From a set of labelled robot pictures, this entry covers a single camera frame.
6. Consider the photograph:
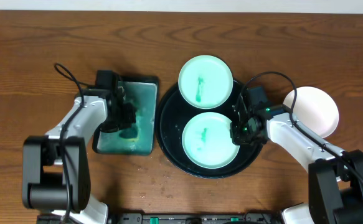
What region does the black round tray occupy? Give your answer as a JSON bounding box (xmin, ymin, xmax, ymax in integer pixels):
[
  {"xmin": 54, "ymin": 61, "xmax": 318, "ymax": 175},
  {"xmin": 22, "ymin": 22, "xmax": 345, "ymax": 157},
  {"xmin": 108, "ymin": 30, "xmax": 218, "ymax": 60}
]
[{"xmin": 155, "ymin": 83, "xmax": 263, "ymax": 179}]

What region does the green yellow sponge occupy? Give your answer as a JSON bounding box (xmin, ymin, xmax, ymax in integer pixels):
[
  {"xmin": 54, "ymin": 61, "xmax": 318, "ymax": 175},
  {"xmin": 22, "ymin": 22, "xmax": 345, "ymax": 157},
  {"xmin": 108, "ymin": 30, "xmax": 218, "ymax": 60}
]
[{"xmin": 119, "ymin": 127, "xmax": 139, "ymax": 142}]

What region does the mint plate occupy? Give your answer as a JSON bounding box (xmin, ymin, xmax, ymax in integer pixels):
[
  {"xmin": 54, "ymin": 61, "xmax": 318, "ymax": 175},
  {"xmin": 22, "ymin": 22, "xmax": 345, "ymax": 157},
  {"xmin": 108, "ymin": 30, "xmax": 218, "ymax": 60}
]
[
  {"xmin": 181, "ymin": 112, "xmax": 240, "ymax": 169},
  {"xmin": 178, "ymin": 55, "xmax": 233, "ymax": 110}
]

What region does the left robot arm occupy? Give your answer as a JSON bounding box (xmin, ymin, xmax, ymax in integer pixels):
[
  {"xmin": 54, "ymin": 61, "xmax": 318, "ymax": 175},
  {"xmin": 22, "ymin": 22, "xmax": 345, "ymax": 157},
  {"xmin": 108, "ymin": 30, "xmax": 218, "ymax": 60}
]
[{"xmin": 22, "ymin": 87, "xmax": 135, "ymax": 223}]

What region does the black rectangular water tray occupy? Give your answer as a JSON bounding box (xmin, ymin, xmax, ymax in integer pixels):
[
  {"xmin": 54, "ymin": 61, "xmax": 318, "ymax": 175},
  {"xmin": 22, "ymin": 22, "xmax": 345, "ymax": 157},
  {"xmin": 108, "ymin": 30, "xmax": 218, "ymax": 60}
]
[{"xmin": 93, "ymin": 77, "xmax": 158, "ymax": 156}]

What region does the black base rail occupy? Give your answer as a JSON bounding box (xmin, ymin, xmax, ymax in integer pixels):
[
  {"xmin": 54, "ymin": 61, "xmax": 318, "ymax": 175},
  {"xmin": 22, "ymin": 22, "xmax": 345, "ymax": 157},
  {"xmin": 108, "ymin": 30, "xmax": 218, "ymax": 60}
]
[{"xmin": 106, "ymin": 213, "xmax": 284, "ymax": 224}]

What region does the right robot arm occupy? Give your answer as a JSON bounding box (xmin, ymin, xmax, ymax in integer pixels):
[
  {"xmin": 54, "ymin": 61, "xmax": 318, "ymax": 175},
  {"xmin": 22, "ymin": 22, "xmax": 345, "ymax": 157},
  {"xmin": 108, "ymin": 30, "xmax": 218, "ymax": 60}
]
[{"xmin": 230, "ymin": 105, "xmax": 363, "ymax": 223}]

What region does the white plate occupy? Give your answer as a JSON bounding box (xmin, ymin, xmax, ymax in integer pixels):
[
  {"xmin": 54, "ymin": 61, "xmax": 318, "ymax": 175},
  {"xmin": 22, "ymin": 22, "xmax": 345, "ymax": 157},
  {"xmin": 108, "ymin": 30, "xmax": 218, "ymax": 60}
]
[{"xmin": 293, "ymin": 86, "xmax": 339, "ymax": 139}]

